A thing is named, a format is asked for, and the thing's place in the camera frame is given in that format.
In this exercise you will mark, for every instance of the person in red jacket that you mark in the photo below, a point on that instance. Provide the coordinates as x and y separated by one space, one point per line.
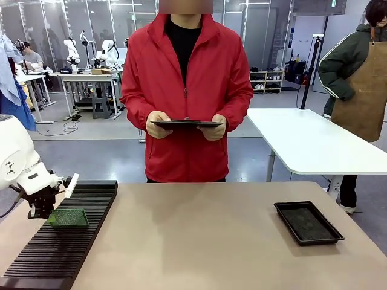
193 75

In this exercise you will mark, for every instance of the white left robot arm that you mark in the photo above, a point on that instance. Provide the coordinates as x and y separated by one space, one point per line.
15 151

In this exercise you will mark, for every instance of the black pole stand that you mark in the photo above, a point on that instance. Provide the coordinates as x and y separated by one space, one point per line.
311 66

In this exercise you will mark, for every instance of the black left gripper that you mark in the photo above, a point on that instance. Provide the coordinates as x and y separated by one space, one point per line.
40 202

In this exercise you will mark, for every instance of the white desk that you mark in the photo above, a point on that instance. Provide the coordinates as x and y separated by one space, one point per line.
33 78

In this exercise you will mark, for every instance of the person's left forearm red sleeve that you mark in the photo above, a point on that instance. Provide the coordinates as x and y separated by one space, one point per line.
239 111

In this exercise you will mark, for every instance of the black slotted PCB rack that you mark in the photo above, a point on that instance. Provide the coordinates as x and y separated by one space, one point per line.
60 250

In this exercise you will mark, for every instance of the person's left hand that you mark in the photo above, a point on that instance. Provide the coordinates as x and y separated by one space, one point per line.
216 133

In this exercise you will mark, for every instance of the wooden shoe shelf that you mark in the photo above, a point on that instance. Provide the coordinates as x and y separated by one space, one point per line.
267 81

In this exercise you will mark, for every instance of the black tray with foam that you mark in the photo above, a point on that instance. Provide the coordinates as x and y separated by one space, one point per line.
305 223

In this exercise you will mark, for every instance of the seated person in grey shirt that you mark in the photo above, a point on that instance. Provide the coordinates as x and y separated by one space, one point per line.
31 57

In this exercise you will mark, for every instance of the grey step stool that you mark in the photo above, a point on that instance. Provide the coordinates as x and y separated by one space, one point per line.
101 107

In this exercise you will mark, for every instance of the blue hanging cloth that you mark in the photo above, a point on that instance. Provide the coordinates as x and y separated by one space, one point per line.
12 90

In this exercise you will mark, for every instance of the person's right forearm red sleeve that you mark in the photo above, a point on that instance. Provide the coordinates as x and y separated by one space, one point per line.
133 110

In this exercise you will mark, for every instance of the grey metal workbench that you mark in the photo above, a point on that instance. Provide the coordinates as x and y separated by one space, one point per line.
87 77

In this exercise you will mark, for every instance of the white table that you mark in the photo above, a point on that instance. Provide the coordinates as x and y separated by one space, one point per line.
302 142

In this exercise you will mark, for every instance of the small green tray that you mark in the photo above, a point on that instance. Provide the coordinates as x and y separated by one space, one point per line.
71 218

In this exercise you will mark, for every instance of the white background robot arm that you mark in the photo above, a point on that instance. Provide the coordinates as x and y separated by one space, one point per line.
108 52
72 51

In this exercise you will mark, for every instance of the person's right hand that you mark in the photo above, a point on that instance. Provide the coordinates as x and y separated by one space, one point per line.
154 131

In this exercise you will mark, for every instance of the cardboard box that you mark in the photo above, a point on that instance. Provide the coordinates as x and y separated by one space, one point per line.
101 71

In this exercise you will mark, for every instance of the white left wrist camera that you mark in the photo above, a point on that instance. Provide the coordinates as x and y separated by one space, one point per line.
72 184

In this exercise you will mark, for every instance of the black bags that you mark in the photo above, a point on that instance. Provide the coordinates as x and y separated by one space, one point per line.
294 71

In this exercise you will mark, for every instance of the person in brown apron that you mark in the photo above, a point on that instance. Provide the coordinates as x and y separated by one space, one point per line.
362 90

